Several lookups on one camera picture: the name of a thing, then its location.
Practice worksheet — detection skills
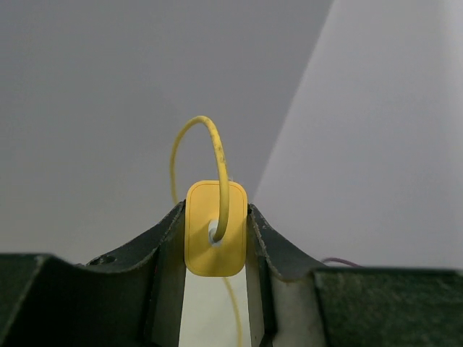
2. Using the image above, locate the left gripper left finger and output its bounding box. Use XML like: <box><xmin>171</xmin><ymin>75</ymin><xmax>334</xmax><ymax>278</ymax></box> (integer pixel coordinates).
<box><xmin>1</xmin><ymin>203</ymin><xmax>186</xmax><ymax>346</ymax></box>

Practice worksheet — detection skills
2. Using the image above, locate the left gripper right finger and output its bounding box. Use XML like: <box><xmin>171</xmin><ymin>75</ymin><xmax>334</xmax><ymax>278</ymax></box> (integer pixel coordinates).
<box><xmin>245</xmin><ymin>205</ymin><xmax>462</xmax><ymax>346</ymax></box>

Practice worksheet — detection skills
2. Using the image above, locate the yellow charger plug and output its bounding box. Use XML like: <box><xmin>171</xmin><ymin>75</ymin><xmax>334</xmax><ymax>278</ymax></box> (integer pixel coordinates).
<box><xmin>184</xmin><ymin>180</ymin><xmax>247</xmax><ymax>277</ymax></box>

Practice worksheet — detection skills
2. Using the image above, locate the yellow charger cable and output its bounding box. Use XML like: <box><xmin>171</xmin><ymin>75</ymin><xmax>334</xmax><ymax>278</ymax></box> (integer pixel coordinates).
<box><xmin>169</xmin><ymin>115</ymin><xmax>244</xmax><ymax>347</ymax></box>

